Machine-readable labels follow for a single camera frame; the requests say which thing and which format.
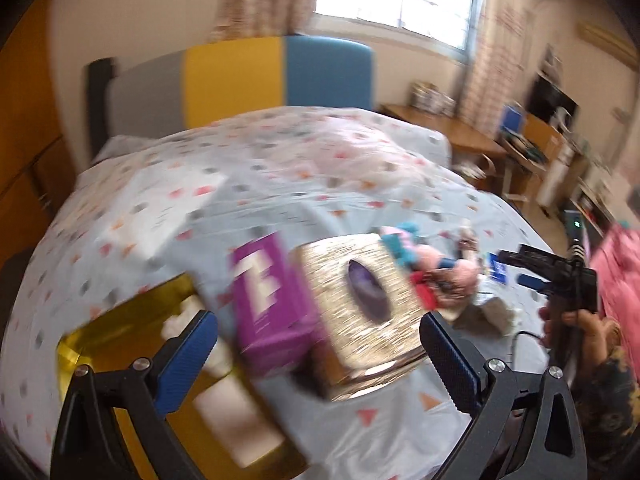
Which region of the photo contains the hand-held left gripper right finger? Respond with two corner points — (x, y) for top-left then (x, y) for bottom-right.
(419, 311), (588, 480)

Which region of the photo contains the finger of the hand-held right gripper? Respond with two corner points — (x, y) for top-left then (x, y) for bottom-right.
(490, 245), (556, 281)
(517, 274), (551, 294)

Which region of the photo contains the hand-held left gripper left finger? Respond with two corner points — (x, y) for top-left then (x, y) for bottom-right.
(50, 310), (218, 480)

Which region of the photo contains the beige gauze cloth roll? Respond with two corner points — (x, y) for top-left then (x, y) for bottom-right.
(469, 290), (522, 335)

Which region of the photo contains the pink cloth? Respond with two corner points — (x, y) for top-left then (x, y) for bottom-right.
(416, 245), (482, 307)

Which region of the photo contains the gold storage box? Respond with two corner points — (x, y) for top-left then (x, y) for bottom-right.
(57, 275), (311, 480)

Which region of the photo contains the person's right forearm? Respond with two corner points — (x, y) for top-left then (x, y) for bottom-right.
(570, 337), (640, 463)

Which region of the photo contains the person's right hand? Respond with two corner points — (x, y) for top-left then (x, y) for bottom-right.
(540, 305), (621, 361)

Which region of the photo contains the white foam block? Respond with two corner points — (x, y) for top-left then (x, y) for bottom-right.
(160, 295), (236, 377)
(192, 375), (287, 467)

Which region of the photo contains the pink garment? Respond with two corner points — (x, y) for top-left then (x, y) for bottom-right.
(590, 222), (640, 342)

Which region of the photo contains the purple tissue box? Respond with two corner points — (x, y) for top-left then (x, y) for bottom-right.
(231, 231), (327, 378)

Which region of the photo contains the gold glitter tissue box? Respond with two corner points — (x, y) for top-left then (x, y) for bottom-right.
(292, 234), (432, 402)

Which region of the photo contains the patterned pillow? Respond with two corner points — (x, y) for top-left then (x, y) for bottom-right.
(107, 165), (229, 262)

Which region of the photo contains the wooden desk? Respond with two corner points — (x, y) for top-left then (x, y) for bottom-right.
(380, 104), (509, 182)

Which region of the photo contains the black television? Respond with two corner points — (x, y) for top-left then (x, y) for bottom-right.
(527, 72), (579, 122)

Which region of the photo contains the bed with patterned sheet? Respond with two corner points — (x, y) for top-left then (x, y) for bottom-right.
(0, 105), (556, 480)

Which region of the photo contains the air conditioner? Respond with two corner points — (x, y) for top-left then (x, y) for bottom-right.
(575, 20), (640, 69)

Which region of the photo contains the wooden wardrobe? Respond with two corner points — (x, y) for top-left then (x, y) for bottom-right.
(0, 0), (77, 267)

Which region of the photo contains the grey yellow blue headboard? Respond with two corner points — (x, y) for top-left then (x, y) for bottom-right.
(89, 35), (376, 157)

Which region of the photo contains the black cable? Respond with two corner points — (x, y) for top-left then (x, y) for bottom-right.
(510, 329), (547, 357)

